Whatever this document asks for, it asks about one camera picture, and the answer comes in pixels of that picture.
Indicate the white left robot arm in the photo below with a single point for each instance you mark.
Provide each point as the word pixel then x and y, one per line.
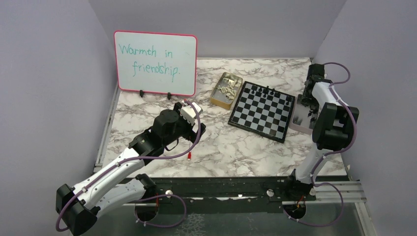
pixel 174 133

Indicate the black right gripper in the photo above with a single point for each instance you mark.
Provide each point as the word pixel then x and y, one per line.
pixel 312 103

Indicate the black and silver chessboard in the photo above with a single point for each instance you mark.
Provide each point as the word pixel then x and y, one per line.
pixel 269 118

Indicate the pile of white chess pieces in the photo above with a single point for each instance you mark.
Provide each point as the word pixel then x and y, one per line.
pixel 227 86

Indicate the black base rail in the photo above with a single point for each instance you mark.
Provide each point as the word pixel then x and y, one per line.
pixel 211 195

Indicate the pink tin tray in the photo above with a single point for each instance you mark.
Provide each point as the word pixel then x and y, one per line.
pixel 303 117

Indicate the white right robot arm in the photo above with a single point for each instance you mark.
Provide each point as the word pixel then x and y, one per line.
pixel 332 124

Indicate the gold tin tray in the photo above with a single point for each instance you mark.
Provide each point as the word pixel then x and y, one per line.
pixel 217 99

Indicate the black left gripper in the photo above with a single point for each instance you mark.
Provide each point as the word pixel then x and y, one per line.
pixel 191 135

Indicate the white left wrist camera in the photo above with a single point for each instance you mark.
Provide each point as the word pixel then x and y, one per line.
pixel 189 114

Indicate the pink framed whiteboard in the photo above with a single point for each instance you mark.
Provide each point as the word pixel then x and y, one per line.
pixel 160 63

